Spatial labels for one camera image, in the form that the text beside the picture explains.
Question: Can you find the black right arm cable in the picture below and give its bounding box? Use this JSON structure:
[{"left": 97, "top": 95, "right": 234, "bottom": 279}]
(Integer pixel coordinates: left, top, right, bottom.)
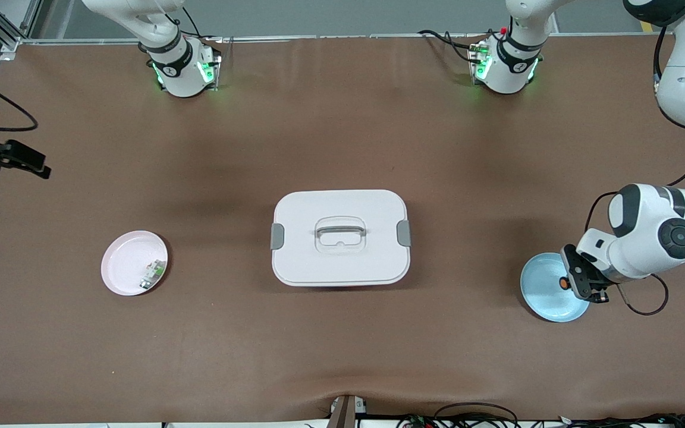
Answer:
[{"left": 0, "top": 67, "right": 39, "bottom": 133}]

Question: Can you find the black cable bundle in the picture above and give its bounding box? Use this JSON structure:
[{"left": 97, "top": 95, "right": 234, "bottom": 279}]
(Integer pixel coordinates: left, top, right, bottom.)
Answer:
[{"left": 521, "top": 412, "right": 685, "bottom": 428}]

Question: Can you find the black base cable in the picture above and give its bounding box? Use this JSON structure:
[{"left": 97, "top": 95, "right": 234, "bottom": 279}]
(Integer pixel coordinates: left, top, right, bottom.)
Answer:
[
  {"left": 417, "top": 29, "right": 480, "bottom": 63},
  {"left": 179, "top": 5, "right": 224, "bottom": 42}
]

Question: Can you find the light blue round plate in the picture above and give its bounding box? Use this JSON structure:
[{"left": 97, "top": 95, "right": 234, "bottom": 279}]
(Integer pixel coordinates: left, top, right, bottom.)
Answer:
[{"left": 519, "top": 252, "right": 592, "bottom": 323}]

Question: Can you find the white lidded storage box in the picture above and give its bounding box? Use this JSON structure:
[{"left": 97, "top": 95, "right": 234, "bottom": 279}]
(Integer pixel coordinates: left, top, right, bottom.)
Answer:
[{"left": 270, "top": 189, "right": 413, "bottom": 288}]

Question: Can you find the small green white component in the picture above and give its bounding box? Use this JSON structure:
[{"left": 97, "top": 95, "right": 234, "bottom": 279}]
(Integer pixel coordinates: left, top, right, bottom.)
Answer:
[{"left": 139, "top": 259, "right": 168, "bottom": 291}]

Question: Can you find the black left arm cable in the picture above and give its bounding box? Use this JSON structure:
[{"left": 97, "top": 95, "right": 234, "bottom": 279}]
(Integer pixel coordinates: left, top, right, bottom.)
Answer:
[{"left": 583, "top": 27, "right": 685, "bottom": 316}]

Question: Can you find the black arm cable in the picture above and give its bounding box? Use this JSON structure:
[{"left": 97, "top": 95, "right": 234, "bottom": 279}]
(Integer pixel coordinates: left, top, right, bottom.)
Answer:
[
  {"left": 583, "top": 27, "right": 685, "bottom": 316},
  {"left": 0, "top": 67, "right": 39, "bottom": 133}
]

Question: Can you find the black left base cable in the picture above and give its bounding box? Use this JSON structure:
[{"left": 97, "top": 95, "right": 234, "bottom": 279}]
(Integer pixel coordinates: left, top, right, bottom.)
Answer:
[{"left": 417, "top": 29, "right": 480, "bottom": 63}]

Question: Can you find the black cable loop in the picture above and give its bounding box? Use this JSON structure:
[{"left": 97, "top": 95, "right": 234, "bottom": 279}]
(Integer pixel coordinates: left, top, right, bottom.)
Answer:
[{"left": 435, "top": 402, "right": 519, "bottom": 428}]

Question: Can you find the black right base cable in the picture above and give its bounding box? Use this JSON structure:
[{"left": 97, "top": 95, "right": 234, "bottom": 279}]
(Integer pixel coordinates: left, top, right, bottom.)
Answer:
[{"left": 179, "top": 5, "right": 224, "bottom": 42}]

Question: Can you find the aluminium frame rail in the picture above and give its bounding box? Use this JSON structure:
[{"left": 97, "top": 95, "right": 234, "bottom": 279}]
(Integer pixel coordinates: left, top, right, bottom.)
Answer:
[{"left": 0, "top": 33, "right": 676, "bottom": 47}]

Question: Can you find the brown camera mount bracket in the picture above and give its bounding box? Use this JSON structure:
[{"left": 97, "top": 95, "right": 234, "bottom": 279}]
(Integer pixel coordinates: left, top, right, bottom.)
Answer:
[{"left": 329, "top": 395, "right": 368, "bottom": 428}]

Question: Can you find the pink round plate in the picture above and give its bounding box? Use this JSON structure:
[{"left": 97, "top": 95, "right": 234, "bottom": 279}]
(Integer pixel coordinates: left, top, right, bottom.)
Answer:
[{"left": 100, "top": 230, "right": 169, "bottom": 297}]

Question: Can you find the brown table mat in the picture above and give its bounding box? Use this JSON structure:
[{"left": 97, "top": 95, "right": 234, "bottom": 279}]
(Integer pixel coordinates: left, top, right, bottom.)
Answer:
[{"left": 0, "top": 33, "right": 685, "bottom": 426}]

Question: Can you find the aluminium frame post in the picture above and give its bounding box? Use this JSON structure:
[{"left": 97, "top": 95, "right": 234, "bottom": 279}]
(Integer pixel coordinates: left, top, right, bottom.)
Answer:
[{"left": 0, "top": 0, "right": 43, "bottom": 54}]

